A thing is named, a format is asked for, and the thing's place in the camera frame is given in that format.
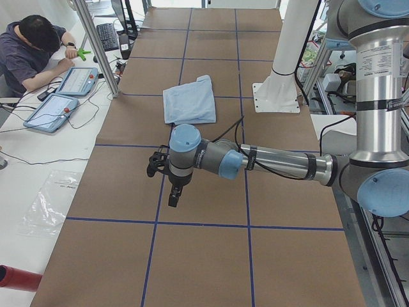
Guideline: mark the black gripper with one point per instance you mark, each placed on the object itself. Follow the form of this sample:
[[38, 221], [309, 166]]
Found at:
[[179, 180]]

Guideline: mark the light blue button shirt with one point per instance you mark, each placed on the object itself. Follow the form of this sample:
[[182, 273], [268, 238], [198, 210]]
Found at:
[[191, 103]]

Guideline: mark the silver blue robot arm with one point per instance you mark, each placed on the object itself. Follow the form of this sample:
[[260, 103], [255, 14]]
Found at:
[[368, 165]]

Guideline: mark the brown paper table cover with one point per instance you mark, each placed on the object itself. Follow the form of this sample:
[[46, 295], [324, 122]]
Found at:
[[257, 240]]

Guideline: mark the clear plastic bag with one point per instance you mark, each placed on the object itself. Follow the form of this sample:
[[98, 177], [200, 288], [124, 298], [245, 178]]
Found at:
[[47, 213]]

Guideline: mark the lower blue teach pendant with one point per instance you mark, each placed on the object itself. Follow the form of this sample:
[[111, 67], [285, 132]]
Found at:
[[51, 113]]

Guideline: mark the blue teach pendant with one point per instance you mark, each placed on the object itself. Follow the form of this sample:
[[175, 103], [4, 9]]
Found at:
[[51, 113], [78, 81]]

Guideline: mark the upper blue teach pendant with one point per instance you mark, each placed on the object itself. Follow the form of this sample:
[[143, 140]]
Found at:
[[78, 81]]

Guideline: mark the green plastic toy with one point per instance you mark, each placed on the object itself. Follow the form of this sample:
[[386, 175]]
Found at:
[[81, 53]]

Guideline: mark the white chair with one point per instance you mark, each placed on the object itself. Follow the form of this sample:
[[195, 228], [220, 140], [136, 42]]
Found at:
[[337, 133]]

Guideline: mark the black keyboard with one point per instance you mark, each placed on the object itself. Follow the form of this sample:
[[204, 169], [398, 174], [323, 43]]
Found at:
[[108, 36]]

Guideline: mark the red cylinder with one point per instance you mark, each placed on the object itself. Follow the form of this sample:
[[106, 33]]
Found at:
[[18, 279]]

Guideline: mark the seated person in navy shirt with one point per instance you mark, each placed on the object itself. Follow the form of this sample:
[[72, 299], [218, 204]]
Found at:
[[34, 52]]

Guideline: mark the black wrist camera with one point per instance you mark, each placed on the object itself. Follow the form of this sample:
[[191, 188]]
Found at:
[[158, 162]]

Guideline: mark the aluminium frame post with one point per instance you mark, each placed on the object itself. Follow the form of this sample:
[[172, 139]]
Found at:
[[90, 29]]

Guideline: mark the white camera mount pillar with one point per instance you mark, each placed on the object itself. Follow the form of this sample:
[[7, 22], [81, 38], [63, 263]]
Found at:
[[278, 92]]

